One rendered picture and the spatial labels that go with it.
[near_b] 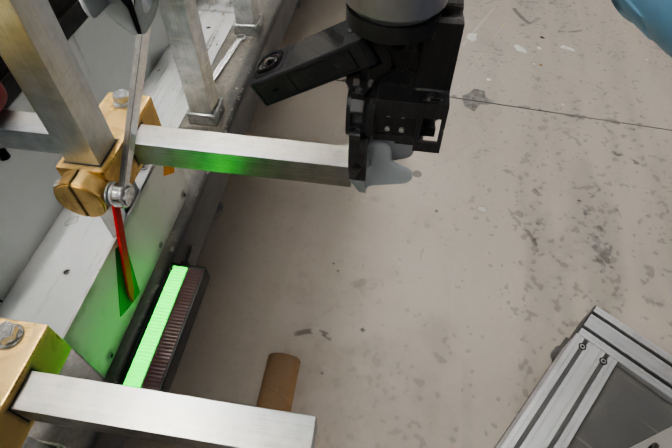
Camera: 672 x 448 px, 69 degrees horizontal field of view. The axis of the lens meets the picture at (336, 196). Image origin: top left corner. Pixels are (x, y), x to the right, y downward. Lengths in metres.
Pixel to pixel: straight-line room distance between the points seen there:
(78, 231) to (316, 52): 0.53
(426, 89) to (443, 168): 1.30
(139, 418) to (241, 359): 0.90
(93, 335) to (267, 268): 0.93
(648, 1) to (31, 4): 0.39
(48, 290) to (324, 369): 0.73
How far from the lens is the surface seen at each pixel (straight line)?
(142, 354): 0.58
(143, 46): 0.45
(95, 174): 0.52
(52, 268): 0.79
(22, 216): 0.80
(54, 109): 0.48
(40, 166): 0.81
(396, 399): 1.27
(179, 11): 0.68
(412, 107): 0.39
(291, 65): 0.41
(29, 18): 0.44
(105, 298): 0.55
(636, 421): 1.18
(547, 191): 1.73
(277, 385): 1.20
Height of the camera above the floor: 1.21
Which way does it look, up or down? 50 degrees down
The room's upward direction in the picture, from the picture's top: straight up
